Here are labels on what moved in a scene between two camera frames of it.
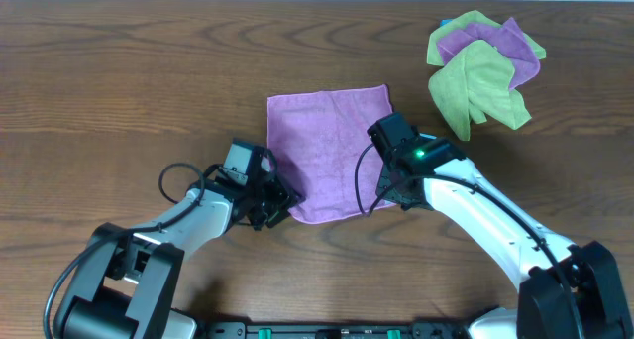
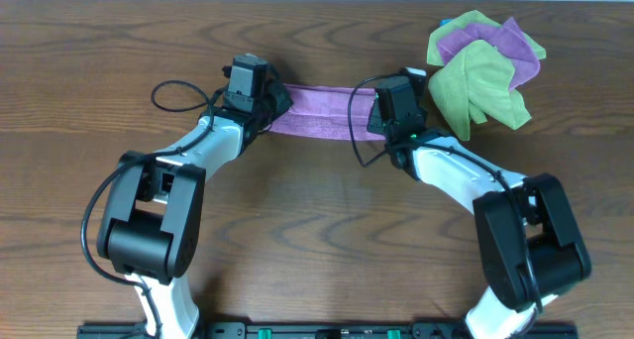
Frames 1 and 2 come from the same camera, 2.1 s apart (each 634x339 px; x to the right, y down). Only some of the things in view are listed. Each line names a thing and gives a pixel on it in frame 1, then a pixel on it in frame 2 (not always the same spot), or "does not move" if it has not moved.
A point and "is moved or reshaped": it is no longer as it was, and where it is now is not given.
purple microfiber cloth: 323,149 is moved or reshaped
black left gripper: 289,199 -> 284,99
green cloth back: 473,18 does not move
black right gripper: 389,197 -> 373,125
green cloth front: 475,85 does not move
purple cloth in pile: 507,37 does not move
